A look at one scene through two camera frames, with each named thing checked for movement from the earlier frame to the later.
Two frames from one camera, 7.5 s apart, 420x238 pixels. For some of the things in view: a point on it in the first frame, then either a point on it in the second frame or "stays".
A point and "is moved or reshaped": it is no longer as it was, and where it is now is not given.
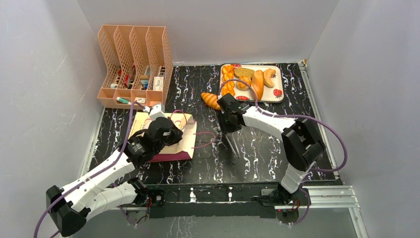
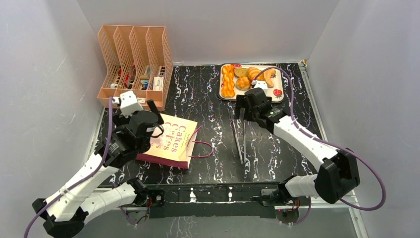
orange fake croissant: (210, 100) to (253, 72)
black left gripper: (177, 136) to (151, 105)
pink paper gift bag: (183, 148) is moved or reshaped
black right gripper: (229, 128) to (242, 107)
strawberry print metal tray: (274, 94) stays
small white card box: (141, 100) stays
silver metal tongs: (233, 143) to (242, 161)
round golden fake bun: (242, 86) stays
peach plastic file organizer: (138, 65) stays
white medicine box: (158, 83) stays
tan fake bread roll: (267, 80) stays
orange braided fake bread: (228, 88) stays
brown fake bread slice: (240, 72) stays
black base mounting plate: (219, 199) stays
